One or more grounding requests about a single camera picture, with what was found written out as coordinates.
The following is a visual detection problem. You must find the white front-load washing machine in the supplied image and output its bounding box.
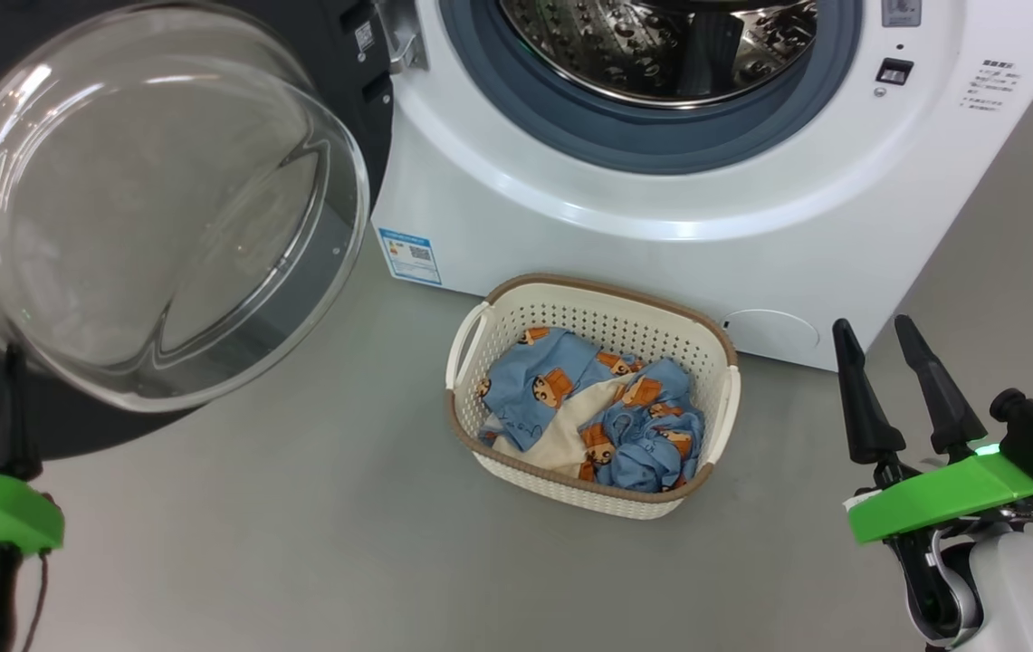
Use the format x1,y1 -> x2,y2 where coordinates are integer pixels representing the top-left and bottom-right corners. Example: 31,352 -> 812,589
371,0 -> 1033,372

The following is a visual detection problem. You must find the cream perforated laundry basket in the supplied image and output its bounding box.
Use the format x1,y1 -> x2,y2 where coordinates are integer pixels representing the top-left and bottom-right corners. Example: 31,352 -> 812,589
445,273 -> 741,521

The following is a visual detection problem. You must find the thin dark left arm cable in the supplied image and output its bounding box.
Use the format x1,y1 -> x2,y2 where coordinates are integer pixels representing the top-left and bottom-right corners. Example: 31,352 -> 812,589
18,494 -> 55,652

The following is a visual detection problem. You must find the metal door hinge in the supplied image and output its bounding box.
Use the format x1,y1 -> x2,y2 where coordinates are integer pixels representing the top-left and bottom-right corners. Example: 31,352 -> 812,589
376,0 -> 429,73

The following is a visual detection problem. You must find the blue bear-print garment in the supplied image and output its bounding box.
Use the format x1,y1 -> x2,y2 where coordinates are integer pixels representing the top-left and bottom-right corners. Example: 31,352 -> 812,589
578,359 -> 705,494

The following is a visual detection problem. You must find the small printed text label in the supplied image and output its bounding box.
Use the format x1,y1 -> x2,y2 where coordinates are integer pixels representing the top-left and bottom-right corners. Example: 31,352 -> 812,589
962,59 -> 1017,114

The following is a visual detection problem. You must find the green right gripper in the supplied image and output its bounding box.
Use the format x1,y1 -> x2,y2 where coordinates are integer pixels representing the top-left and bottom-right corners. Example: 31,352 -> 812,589
833,314 -> 1033,546

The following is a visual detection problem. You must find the round white filter cover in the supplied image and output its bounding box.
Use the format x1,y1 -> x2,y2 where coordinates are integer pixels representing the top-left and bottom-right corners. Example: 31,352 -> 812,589
722,309 -> 820,363

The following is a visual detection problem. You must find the blue bear-print shirt cream lining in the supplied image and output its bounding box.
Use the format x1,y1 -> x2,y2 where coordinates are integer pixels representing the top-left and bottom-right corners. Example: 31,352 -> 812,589
477,327 -> 644,479

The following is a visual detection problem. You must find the black round glass washer door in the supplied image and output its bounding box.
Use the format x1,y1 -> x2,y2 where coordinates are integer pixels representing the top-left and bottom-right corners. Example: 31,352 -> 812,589
0,0 -> 395,461

